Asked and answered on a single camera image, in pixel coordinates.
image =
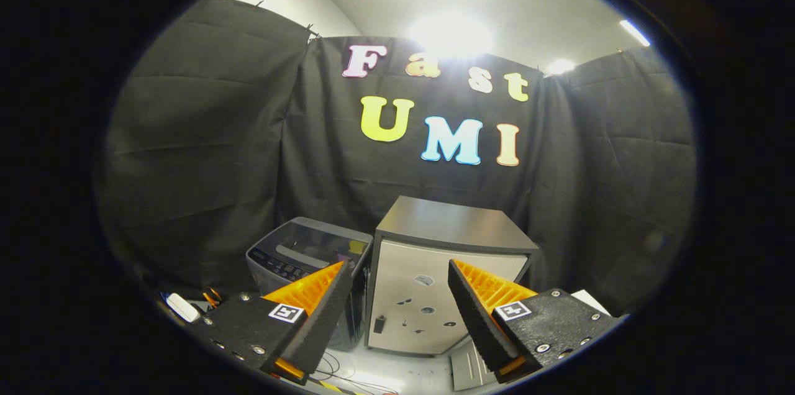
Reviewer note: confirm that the black backdrop cloth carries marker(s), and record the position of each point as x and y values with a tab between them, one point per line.
205	153

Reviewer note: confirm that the grey ribbed panel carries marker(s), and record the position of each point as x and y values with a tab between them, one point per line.
469	367

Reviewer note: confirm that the grey washing machine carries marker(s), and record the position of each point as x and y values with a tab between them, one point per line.
273	264

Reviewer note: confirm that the white sheet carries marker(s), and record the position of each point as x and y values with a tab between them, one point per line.
590	302

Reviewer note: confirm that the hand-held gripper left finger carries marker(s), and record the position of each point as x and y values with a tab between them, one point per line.
320	323

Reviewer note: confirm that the small ceiling light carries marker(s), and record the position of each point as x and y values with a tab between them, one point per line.
561	66

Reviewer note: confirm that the dark washing machine lid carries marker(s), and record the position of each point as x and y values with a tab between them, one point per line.
310	240

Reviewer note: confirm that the white plastic device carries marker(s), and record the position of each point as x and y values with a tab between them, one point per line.
182	307

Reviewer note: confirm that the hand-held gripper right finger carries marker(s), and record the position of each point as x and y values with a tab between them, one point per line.
478	320

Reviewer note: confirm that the grey cabinet with beige door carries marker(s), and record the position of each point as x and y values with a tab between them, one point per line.
404	277

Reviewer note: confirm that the narrow ceiling light strip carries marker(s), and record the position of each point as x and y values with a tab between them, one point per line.
634	32

